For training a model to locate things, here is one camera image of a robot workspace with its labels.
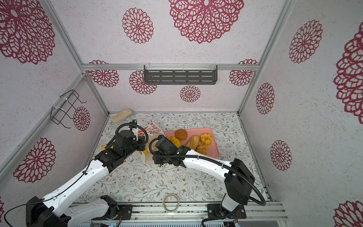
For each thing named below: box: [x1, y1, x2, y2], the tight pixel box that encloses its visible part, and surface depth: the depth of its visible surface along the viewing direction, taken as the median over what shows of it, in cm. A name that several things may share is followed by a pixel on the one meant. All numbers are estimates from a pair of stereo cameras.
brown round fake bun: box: [174, 128, 188, 141], surface depth 105 cm
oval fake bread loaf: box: [186, 134, 200, 151], surface depth 100 cm
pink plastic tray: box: [164, 127, 220, 159], surface depth 103 cm
